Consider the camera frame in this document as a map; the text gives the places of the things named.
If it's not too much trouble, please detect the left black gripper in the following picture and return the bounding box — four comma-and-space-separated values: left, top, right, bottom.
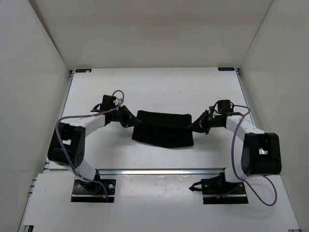
111, 104, 143, 128

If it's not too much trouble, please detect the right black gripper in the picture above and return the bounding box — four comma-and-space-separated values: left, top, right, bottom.
186, 110, 223, 134

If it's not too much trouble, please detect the black skirt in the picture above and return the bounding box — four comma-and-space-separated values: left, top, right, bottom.
132, 110, 194, 148

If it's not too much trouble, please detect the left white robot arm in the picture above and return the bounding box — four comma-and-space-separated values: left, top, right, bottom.
47, 106, 140, 192

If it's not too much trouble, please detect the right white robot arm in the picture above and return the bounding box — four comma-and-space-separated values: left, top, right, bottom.
188, 111, 282, 194

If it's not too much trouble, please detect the right blue label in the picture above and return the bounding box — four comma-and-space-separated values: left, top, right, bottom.
218, 67, 235, 72

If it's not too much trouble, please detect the blue label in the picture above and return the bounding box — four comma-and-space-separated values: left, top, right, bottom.
75, 69, 92, 73
218, 67, 235, 72

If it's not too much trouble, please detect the left blue label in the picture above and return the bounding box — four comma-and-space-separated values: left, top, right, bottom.
75, 69, 92, 73

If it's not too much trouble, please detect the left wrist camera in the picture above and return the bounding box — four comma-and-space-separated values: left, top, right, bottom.
99, 95, 117, 111

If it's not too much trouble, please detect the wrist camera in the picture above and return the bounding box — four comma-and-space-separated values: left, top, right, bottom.
217, 100, 234, 114
99, 95, 117, 111

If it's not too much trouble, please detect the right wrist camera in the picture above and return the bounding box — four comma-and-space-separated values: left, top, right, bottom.
217, 100, 234, 114

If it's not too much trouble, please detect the aluminium rail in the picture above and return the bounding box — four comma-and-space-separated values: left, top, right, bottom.
98, 168, 224, 175

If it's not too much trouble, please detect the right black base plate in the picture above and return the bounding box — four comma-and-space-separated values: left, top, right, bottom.
189, 172, 248, 204

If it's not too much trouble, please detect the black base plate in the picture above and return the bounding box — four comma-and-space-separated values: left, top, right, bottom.
71, 178, 116, 203
189, 172, 248, 204

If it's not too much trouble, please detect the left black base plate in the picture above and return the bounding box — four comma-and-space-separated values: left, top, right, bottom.
71, 178, 116, 203

